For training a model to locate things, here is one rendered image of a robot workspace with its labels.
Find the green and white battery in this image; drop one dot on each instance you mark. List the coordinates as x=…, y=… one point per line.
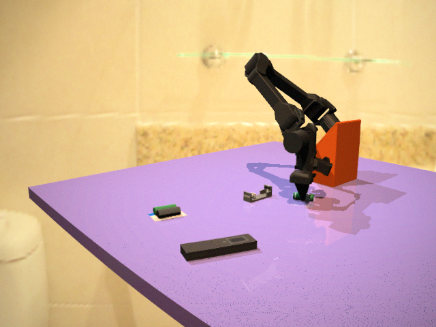
x=308, y=197

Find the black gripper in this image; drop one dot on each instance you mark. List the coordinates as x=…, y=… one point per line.
x=301, y=177

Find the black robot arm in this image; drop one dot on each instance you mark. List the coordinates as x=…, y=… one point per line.
x=260, y=72

